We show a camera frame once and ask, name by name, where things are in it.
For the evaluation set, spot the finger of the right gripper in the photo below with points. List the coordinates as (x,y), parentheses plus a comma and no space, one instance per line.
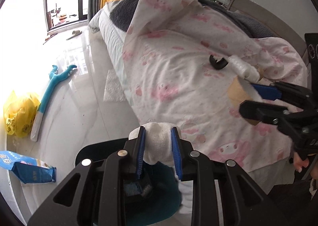
(293,94)
(256,112)

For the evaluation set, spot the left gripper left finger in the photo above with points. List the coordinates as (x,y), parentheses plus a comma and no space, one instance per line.
(93,191)

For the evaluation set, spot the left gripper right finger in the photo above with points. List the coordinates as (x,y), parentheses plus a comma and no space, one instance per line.
(223,193)

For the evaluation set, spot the person's right hand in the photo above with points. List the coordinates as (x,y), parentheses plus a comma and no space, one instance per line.
(298,163)

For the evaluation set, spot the grey bed headboard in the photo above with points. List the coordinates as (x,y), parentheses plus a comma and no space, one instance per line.
(271,21)

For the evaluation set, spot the blue cat food bag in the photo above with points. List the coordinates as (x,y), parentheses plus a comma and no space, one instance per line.
(28,170)

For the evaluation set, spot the black hair claw clip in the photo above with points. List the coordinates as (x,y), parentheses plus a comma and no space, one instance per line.
(217,64)

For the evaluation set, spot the yellow plastic bag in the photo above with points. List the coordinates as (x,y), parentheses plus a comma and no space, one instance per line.
(19,113)

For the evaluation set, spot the pink patterned white duvet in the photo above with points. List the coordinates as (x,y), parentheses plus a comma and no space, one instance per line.
(166,59)

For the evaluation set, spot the teal plush back scratcher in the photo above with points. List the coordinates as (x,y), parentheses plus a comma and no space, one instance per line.
(54,79)

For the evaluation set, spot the grey slipper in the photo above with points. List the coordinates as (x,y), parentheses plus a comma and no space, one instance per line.
(75,33)

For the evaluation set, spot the white mattress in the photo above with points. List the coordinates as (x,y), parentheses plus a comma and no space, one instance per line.
(114,40)

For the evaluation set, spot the dark grey fleece blanket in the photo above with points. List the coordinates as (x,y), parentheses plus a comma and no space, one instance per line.
(122,14)

